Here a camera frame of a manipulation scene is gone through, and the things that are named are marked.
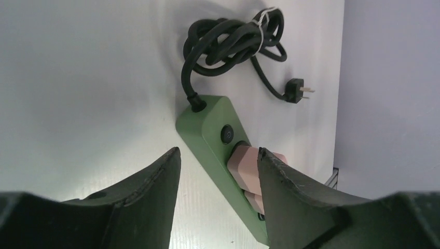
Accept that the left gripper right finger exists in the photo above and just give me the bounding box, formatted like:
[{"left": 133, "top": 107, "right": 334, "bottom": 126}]
[{"left": 257, "top": 148, "right": 439, "bottom": 248}]

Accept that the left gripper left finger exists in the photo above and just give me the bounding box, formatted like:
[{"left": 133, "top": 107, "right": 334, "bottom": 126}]
[{"left": 1, "top": 147, "right": 181, "bottom": 248}]

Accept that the pink charger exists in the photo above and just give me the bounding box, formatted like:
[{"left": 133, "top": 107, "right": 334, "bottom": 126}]
[
  {"left": 227, "top": 144, "right": 288, "bottom": 192},
  {"left": 244, "top": 191, "right": 265, "bottom": 215}
]

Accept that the green power strip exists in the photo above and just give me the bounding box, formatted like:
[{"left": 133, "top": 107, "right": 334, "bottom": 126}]
[{"left": 176, "top": 95, "right": 269, "bottom": 245}]

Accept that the black power cord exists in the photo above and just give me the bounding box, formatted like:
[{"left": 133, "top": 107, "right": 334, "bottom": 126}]
[{"left": 181, "top": 7, "right": 315, "bottom": 114}]

